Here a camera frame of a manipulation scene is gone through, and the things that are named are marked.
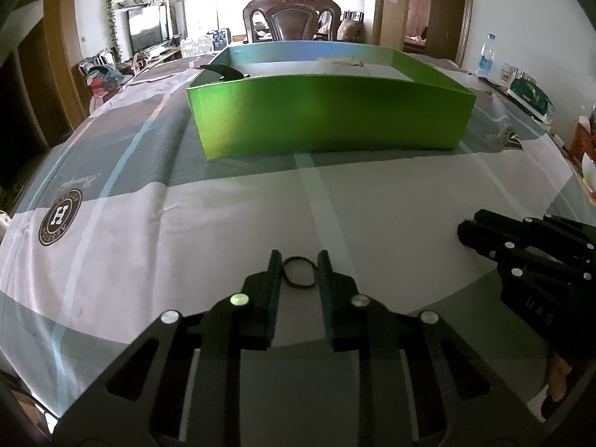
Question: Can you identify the green cardboard box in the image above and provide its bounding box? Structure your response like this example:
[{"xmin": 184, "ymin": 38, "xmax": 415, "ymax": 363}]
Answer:
[{"xmin": 186, "ymin": 41, "xmax": 477, "ymax": 161}]

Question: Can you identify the green hanging vine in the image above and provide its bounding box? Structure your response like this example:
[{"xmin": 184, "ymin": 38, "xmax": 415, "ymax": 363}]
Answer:
[{"xmin": 105, "ymin": 0, "xmax": 123, "ymax": 61}]

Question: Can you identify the pile of clothes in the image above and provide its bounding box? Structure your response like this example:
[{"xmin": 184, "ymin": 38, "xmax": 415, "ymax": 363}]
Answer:
[{"xmin": 79, "ymin": 56, "xmax": 133, "ymax": 91}]

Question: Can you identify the dark green packet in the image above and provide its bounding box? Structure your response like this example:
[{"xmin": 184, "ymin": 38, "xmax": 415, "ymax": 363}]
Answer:
[{"xmin": 507, "ymin": 74, "xmax": 555, "ymax": 124}]

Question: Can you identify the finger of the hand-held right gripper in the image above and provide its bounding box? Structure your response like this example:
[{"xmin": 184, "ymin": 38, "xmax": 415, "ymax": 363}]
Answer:
[
  {"xmin": 472, "ymin": 209, "xmax": 596, "ymax": 261},
  {"xmin": 457, "ymin": 220, "xmax": 586, "ymax": 280}
]

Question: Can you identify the black curved hair accessory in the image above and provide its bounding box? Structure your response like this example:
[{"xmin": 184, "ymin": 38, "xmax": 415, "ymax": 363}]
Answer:
[{"xmin": 199, "ymin": 64, "xmax": 245, "ymax": 80}]

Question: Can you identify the red box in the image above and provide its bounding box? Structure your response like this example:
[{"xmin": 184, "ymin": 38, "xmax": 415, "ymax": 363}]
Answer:
[{"xmin": 569, "ymin": 116, "xmax": 596, "ymax": 168}]

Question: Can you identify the black hair tie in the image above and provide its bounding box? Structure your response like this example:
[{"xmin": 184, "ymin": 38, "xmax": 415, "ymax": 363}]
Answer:
[{"xmin": 282, "ymin": 257, "xmax": 320, "ymax": 289}]

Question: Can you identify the clear water bottle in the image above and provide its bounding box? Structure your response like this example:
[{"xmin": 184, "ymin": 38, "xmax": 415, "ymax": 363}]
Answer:
[{"xmin": 477, "ymin": 34, "xmax": 498, "ymax": 79}]

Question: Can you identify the dark wooden chair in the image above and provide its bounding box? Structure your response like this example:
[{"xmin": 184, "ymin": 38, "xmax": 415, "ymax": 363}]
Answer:
[{"xmin": 242, "ymin": 0, "xmax": 342, "ymax": 45}]

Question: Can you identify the person's right hand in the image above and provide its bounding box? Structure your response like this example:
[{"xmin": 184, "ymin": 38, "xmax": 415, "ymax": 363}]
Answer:
[{"xmin": 540, "ymin": 351, "xmax": 576, "ymax": 422}]

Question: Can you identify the white clear jewelry piece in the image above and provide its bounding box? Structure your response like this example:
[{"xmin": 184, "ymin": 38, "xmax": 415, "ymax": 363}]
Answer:
[{"xmin": 317, "ymin": 55, "xmax": 366, "ymax": 68}]

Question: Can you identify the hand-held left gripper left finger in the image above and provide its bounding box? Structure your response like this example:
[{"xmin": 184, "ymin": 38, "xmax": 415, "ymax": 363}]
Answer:
[{"xmin": 47, "ymin": 249, "xmax": 283, "ymax": 447}]

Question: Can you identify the flat television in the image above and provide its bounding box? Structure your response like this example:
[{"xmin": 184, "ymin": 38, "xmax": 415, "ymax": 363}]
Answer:
[{"xmin": 127, "ymin": 4, "xmax": 169, "ymax": 54}]

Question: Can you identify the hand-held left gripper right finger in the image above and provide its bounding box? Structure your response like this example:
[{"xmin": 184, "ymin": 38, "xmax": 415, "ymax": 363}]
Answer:
[{"xmin": 317, "ymin": 250, "xmax": 550, "ymax": 447}]

